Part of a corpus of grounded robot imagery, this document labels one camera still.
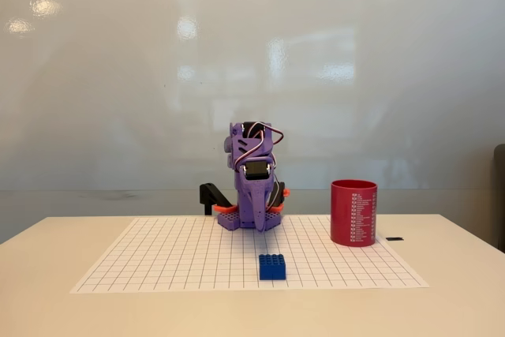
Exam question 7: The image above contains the white grid paper mat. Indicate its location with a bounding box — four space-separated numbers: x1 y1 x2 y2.
69 216 430 294

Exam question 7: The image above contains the black table clamp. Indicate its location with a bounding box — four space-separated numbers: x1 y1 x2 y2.
199 182 238 215

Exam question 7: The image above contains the blue toy brick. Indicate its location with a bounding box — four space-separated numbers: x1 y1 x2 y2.
259 253 288 281

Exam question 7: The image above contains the red cup with white print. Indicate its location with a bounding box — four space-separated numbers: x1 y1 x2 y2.
330 179 379 249

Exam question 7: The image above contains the red white black servo cable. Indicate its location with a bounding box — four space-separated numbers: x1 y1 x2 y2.
235 122 286 170

